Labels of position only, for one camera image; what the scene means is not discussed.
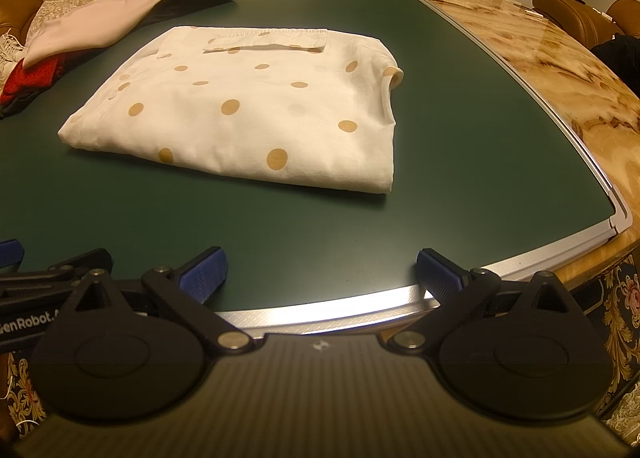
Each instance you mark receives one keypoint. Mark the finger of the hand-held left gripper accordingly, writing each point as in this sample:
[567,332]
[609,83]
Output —
[75,263]
[10,253]

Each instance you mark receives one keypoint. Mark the white knitted cloth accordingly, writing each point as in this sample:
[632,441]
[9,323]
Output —
[7,58]

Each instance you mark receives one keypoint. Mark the green silver-framed table mat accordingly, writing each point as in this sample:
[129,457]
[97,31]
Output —
[450,163]

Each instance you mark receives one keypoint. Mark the beige lace cloth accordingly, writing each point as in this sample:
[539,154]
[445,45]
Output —
[50,11]

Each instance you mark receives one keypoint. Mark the pink cloth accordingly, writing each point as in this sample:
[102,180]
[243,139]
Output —
[90,23]

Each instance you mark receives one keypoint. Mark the dark floral patterned cloth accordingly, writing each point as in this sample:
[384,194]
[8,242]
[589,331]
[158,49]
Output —
[625,298]

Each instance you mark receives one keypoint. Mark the red cloth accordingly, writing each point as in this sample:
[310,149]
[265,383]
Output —
[30,76]

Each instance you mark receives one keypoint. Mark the white polka dot shirt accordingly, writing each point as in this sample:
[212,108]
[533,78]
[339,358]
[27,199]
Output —
[250,113]

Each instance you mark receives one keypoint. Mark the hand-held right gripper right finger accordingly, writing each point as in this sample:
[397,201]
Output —
[440,275]

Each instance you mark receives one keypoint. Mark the brown leather chair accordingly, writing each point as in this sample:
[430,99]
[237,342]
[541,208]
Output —
[565,13]
[15,3]
[627,13]

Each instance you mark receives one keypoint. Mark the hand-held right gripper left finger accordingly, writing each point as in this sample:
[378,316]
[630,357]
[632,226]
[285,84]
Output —
[207,275]

